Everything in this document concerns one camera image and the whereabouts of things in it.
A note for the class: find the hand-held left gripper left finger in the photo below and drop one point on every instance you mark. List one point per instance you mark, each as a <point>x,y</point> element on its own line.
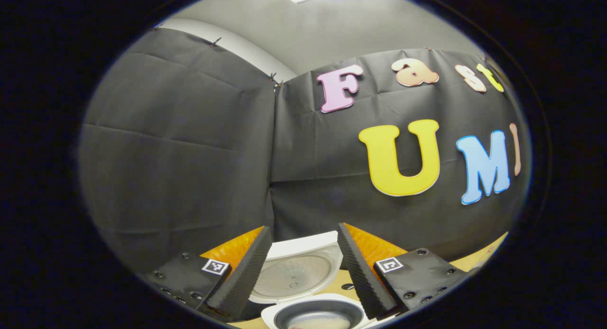
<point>244,277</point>

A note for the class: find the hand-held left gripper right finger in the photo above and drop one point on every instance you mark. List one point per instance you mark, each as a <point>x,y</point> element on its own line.
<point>360,277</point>

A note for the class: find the white rice cooker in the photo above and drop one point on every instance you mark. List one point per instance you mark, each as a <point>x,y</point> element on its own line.
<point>298,274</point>

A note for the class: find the black backdrop cloth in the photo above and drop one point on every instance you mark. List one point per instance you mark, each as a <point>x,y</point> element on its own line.
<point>180,153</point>

